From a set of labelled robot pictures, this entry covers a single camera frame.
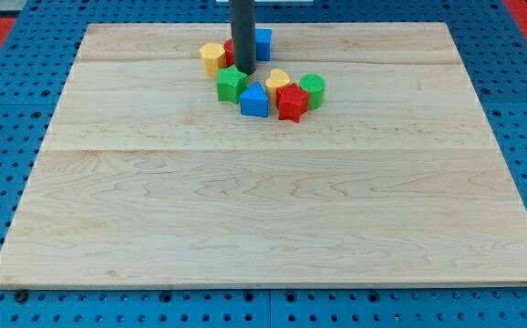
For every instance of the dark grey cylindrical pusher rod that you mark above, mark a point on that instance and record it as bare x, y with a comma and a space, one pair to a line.
242, 20

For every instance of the blue cube block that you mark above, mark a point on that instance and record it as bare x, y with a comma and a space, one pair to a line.
263, 37

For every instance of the green star block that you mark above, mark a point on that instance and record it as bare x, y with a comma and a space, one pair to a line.
231, 83

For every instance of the red star block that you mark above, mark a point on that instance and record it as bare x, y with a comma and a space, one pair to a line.
292, 102

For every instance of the red cylinder block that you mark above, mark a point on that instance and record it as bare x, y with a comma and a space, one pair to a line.
229, 54

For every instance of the yellow hexagon block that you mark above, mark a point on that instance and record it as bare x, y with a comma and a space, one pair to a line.
213, 58

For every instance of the yellow heart block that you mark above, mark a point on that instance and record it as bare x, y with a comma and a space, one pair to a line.
277, 79

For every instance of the blue triangle block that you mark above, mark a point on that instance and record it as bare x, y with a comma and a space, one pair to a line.
254, 101

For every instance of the green cylinder block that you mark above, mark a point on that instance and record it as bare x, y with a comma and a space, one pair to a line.
315, 86

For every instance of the light wooden board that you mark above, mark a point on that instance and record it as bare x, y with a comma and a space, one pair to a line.
146, 181

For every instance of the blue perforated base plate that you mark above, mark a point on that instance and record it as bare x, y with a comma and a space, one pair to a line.
35, 60

